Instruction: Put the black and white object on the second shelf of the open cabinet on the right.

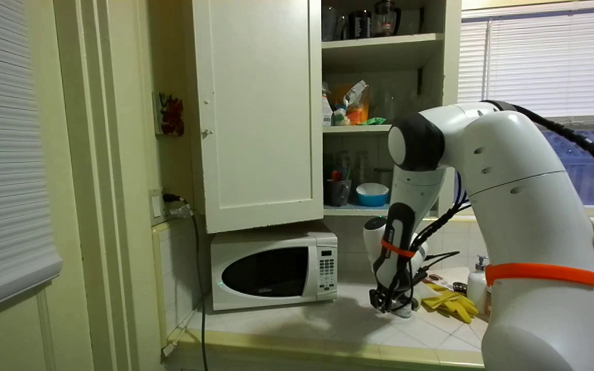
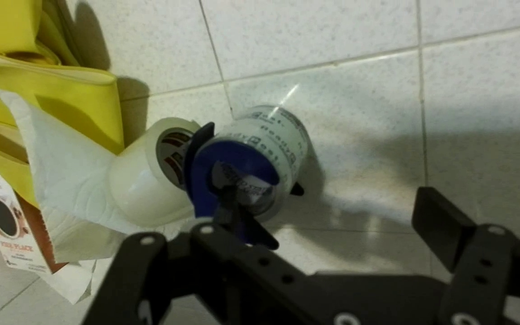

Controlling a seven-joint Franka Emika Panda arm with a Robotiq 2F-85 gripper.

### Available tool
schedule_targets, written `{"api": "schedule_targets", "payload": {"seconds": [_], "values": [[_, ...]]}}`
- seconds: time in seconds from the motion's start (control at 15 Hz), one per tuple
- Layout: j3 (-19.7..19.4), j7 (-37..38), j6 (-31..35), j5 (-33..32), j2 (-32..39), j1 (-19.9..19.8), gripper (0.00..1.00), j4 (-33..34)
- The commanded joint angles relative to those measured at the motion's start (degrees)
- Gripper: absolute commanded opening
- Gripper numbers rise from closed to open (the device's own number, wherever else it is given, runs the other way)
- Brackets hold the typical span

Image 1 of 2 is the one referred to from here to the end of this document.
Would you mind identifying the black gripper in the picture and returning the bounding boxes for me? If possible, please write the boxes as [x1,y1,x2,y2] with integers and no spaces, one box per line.
[366,267,418,317]

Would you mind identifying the closed white cabinet door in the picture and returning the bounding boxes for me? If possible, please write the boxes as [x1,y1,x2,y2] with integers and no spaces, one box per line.
[192,0,325,235]

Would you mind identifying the open white cabinet door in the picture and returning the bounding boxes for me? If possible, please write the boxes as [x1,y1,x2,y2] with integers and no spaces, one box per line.
[439,0,463,112]

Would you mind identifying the white pump soap bottle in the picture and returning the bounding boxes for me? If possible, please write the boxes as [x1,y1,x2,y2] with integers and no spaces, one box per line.
[466,256,489,313]

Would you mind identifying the blue bowl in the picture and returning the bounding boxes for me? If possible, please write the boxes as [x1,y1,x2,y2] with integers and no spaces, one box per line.
[355,181,392,208]

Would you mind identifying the dark cup with utensils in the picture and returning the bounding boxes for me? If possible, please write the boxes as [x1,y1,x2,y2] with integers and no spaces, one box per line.
[324,167,353,208]

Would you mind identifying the white microwave oven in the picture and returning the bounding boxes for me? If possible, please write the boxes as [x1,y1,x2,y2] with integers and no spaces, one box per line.
[208,228,339,313]

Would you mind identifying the orange packet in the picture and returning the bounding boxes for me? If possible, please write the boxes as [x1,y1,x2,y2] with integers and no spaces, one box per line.
[346,100,370,128]

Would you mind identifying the small white bottle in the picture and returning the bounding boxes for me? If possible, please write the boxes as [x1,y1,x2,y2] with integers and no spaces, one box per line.
[319,91,336,128]

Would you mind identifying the dark glass jar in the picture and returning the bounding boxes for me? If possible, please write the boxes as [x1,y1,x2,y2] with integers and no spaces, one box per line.
[370,0,401,39]

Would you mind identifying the white window blinds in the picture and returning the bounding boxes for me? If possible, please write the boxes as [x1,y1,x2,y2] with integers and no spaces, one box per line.
[456,6,594,123]

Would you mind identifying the cream panelled door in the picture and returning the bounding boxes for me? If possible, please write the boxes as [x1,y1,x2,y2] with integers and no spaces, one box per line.
[0,0,98,371]

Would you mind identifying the white door blinds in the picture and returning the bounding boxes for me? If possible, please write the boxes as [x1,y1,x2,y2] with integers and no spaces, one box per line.
[0,0,63,322]

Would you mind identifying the black power cable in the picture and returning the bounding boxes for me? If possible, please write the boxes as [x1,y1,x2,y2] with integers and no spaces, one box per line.
[189,211,213,371]

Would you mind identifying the red wall decoration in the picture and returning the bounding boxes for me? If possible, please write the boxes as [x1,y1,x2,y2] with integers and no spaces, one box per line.
[157,91,188,138]

